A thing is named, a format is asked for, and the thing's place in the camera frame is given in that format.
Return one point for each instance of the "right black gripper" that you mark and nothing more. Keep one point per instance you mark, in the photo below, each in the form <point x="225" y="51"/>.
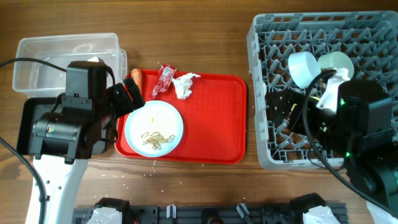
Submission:
<point x="280" y="106"/>

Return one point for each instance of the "food scraps on plate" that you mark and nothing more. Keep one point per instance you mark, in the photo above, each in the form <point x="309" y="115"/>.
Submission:
<point x="157" y="132"/>

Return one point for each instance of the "grey dishwasher rack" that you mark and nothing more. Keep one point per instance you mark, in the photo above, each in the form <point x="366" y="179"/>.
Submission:
<point x="368" y="38"/>

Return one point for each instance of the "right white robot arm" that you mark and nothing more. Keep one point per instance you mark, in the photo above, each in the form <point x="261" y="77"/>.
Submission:
<point x="354" y="142"/>

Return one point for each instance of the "red serving tray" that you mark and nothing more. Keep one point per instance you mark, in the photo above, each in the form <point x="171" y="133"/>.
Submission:
<point x="214" y="119"/>

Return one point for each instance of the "black plastic tray bin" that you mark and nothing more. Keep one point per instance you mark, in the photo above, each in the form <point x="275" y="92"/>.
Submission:
<point x="64" y="126"/>

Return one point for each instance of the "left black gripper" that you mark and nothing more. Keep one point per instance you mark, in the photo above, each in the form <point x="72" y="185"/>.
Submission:
<point x="125" y="106"/>

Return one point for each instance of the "light blue plate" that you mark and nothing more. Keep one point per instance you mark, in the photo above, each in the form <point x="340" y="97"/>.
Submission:
<point x="135" y="122"/>

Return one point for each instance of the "white napkin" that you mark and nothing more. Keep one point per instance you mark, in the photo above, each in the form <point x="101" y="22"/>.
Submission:
<point x="182" y="85"/>

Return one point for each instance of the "mint green bowl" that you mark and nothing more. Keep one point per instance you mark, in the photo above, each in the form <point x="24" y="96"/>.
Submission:
<point x="336" y="60"/>

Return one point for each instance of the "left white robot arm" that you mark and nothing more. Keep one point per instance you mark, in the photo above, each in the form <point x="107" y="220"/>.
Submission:
<point x="55" y="182"/>

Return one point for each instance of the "red snack wrapper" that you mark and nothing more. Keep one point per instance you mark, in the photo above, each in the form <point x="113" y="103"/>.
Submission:
<point x="163" y="81"/>

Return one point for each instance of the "light blue bowl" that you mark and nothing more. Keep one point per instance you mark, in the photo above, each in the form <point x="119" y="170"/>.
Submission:
<point x="303" y="68"/>

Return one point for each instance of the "orange carrot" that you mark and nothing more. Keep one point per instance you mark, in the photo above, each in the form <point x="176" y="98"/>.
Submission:
<point x="136" y="76"/>

